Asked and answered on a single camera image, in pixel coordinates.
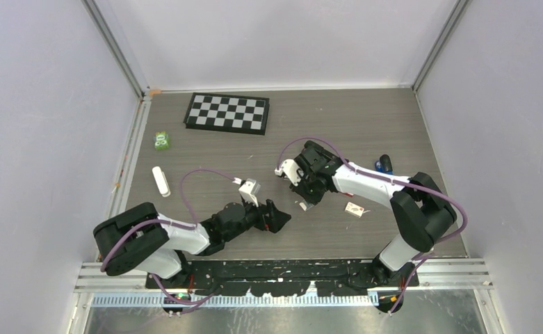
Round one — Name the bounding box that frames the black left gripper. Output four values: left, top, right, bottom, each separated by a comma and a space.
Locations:
223, 194, 290, 242

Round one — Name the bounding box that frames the white stapler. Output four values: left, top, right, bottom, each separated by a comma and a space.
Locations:
152, 166, 171, 198

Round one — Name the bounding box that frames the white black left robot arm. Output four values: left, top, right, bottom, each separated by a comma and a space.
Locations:
92, 200, 291, 288

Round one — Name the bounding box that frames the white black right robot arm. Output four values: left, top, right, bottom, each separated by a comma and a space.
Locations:
275, 139, 457, 286

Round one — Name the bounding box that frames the blue stapler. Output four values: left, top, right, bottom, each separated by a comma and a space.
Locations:
374, 154, 394, 175

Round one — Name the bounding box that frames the white staple box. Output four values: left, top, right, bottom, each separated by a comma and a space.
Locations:
344, 202, 365, 218

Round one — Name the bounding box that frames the black white chessboard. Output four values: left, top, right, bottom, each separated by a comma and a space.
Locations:
184, 93, 270, 136

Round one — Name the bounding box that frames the green toy block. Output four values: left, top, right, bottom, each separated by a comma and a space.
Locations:
154, 132, 170, 150

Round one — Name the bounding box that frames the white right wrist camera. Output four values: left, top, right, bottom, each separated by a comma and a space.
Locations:
274, 159, 305, 186

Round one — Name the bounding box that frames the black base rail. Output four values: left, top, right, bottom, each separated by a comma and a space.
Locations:
161, 259, 419, 297

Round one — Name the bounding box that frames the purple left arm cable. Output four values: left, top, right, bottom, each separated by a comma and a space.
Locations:
99, 168, 242, 308

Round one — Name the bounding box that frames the slotted cable duct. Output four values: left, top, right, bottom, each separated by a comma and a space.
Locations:
90, 292, 379, 308

